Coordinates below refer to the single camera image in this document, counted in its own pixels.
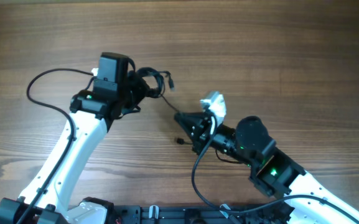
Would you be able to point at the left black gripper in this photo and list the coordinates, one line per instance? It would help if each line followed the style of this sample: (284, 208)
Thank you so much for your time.
(140, 87)

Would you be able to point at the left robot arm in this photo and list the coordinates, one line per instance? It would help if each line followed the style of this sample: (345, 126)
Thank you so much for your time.
(116, 92)

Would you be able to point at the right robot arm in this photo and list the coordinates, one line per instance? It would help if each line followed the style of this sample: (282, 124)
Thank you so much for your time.
(299, 197)

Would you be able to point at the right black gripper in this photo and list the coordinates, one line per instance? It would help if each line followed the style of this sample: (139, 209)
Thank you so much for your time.
(201, 127)

